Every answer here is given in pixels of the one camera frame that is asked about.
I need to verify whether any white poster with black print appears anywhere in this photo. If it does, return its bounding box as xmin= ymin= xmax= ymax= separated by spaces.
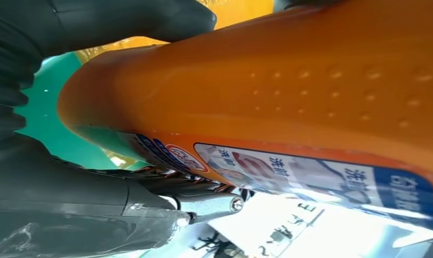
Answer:
xmin=187 ymin=193 xmax=433 ymax=258

